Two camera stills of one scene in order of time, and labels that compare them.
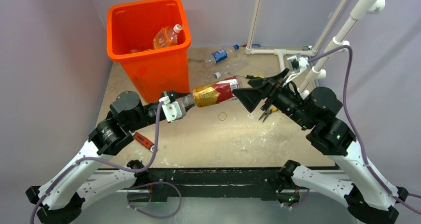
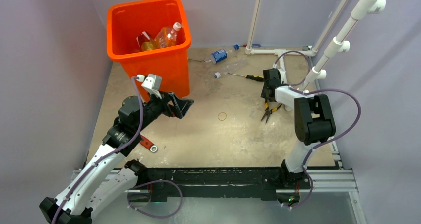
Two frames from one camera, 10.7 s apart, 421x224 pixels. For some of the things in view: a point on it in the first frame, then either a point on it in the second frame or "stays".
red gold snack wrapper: [214, 93] -> [144, 41]
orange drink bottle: [167, 36] stays
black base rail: [263, 183] stays
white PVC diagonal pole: [370, 3] stays
